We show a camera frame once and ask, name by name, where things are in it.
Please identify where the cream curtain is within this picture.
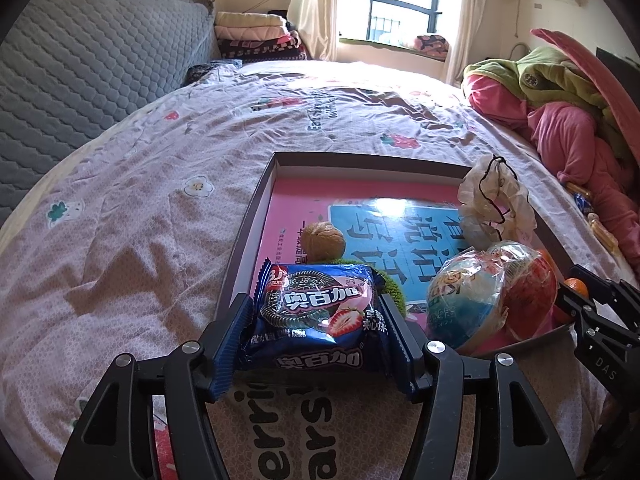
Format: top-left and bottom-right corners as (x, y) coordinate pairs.
(287, 0), (343, 63)
(444, 0), (488, 86)

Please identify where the black television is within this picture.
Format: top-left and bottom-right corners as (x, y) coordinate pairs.
(595, 47), (640, 78)

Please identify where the patterned cloth on windowsill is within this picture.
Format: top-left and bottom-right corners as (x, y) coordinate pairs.
(415, 34), (449, 57)

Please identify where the stack of folded blankets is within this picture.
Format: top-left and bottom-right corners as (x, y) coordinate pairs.
(214, 11), (308, 63)

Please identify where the blue cookie packet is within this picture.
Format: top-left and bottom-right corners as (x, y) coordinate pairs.
(239, 259), (401, 377)

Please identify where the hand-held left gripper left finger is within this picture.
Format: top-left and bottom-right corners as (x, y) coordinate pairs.
(55, 292), (256, 480)

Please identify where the blue snack packet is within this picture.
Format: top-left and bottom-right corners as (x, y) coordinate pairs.
(567, 182), (596, 216)

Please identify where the pink quilted cushion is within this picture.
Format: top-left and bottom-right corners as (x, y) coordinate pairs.
(530, 27), (640, 161)

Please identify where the pink and blue book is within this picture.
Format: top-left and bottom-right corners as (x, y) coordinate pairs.
(240, 175), (551, 351)

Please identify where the green fuzzy ring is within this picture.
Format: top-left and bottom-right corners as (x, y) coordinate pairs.
(345, 259), (398, 313)

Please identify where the dark cloth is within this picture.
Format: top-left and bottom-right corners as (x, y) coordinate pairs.
(186, 60), (243, 86)

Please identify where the plastic-wrapped toy egg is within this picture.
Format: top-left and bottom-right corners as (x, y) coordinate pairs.
(425, 241), (558, 353)

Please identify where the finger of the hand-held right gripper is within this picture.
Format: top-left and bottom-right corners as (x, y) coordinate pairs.
(555, 285), (613, 356)
(565, 264), (640, 333)

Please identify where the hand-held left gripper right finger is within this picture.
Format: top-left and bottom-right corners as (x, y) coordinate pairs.
(377, 294), (576, 480)

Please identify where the white mesh pouch black string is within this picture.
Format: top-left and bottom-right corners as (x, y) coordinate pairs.
(457, 155), (538, 248)

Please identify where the yellow snack packet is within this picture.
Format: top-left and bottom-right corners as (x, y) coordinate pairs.
(587, 212), (626, 256)

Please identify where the pink quilt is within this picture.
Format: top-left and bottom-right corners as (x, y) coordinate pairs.
(462, 75), (640, 271)

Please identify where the grey quilted headboard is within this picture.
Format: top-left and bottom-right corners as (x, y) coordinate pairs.
(0, 0), (221, 231)

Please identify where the walnut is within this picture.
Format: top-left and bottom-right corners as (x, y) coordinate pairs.
(304, 221), (347, 261)

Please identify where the green blanket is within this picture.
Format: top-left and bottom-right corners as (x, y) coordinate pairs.
(462, 45), (631, 161)

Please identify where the dark cardboard box tray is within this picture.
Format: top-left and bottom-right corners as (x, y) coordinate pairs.
(212, 151), (576, 361)

